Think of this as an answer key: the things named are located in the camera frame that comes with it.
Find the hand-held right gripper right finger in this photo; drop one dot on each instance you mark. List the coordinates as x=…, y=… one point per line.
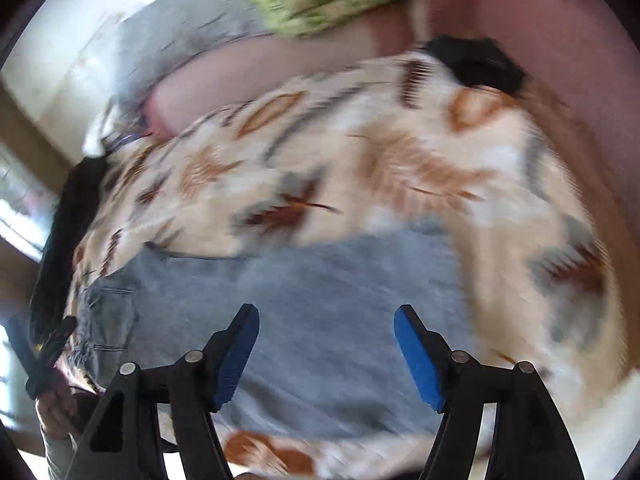
x=417, y=355

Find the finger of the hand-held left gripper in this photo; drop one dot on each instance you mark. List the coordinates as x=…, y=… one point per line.
x=56, y=342

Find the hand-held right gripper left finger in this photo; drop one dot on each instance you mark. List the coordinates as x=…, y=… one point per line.
x=235, y=355

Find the grey denim pants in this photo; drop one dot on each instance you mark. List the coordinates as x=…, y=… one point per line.
x=310, y=310

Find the person's left forearm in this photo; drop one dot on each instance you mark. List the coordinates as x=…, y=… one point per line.
x=56, y=457

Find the person's left hand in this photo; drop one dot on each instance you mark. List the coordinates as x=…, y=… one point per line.
x=55, y=410

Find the large black garment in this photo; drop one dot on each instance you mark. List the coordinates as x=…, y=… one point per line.
x=62, y=240

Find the bright window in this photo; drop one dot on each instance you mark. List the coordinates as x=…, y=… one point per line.
x=20, y=205

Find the leaf printed blanket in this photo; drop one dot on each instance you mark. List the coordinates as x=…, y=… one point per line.
x=380, y=160

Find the white cloth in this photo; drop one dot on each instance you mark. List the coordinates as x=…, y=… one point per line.
x=97, y=132

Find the pink bolster cushion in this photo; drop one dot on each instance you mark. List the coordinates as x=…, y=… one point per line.
x=250, y=80

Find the small black cloth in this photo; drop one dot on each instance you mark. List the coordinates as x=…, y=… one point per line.
x=475, y=65

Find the grey quilted blanket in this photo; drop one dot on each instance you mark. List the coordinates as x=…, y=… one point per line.
x=185, y=40

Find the pink sofa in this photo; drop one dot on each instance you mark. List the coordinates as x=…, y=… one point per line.
x=525, y=20

